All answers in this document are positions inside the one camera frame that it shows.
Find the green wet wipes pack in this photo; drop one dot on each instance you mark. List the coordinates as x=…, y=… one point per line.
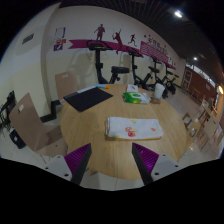
x=136, y=97

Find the round brown coaster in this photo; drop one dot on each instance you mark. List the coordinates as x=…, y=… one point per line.
x=154, y=100

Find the black rack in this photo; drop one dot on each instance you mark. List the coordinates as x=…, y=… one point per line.
x=8, y=106

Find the white flat strip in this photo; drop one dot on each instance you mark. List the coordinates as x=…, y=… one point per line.
x=86, y=89

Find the blue and orange tube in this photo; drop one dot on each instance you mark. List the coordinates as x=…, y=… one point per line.
x=101, y=86

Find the wall posters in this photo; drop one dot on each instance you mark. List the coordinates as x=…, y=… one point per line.
x=60, y=35

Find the dark wall sign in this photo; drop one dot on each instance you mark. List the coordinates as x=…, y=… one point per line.
x=28, y=38

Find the group of wooden chairs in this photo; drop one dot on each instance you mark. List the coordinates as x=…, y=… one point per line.
x=203, y=123

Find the white cup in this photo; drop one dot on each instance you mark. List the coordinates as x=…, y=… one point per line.
x=159, y=90

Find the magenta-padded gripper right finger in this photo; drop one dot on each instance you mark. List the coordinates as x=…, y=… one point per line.
x=146, y=160

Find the small white box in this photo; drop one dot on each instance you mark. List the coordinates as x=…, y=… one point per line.
x=132, y=88

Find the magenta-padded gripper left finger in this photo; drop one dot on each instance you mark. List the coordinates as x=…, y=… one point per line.
x=77, y=160

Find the wooden chair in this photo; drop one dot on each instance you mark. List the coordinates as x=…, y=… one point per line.
x=66, y=84
x=26, y=123

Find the round ceiling light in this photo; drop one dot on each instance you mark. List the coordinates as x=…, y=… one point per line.
x=195, y=58
x=178, y=14

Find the white printed towel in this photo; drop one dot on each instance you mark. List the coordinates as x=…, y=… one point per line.
x=141, y=129

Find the black exercise bike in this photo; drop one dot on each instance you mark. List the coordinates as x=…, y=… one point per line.
x=134, y=68
x=97, y=63
x=170, y=85
x=156, y=75

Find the black mouse pad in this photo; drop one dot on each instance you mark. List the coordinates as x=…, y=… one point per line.
x=87, y=99

